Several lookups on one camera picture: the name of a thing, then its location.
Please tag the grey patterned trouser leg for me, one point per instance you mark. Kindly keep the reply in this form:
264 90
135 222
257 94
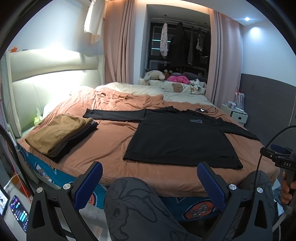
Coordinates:
134 211

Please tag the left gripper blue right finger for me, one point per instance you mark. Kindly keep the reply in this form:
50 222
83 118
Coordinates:
214 185

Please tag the pink curtain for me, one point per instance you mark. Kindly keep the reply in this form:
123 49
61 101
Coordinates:
225 63
119 28

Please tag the black white patterned cushion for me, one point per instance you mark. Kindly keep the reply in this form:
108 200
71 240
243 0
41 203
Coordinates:
196 85

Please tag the blue cartoon bed sheet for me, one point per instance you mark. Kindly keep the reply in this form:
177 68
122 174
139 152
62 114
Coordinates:
182 208

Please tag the brown plush toy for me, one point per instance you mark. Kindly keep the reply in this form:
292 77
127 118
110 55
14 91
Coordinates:
167 74

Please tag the white bedside drawer cabinet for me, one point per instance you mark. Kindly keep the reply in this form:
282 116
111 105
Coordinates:
237 115

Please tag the hanging floral garment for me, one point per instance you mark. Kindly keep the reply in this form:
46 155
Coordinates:
163 48

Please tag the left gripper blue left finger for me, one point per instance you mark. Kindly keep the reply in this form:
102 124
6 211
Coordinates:
85 184

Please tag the cream upholstered headboard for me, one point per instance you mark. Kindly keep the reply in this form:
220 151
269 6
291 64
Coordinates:
33 78

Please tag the white hanging cloth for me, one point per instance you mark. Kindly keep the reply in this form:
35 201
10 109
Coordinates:
93 24

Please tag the bear print pillow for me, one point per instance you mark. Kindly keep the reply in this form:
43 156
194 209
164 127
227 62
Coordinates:
170 86

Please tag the black long sleeve shirt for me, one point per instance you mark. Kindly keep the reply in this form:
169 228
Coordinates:
169 136

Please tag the pink plush blanket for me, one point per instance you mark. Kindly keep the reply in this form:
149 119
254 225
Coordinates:
179 79

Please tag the folded tan brown garment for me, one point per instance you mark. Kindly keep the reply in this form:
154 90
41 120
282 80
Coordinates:
50 138

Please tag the pink curtain right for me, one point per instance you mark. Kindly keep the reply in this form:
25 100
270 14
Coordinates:
225 63

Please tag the beige plush toy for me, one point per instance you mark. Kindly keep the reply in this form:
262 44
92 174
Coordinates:
153 75

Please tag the person right hand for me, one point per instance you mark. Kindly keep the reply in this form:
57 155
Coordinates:
285 197

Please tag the pink curtain left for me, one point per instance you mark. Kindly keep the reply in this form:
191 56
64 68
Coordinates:
119 28

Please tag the folded dark clothes stack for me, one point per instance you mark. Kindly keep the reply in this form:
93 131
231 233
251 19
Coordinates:
74 141

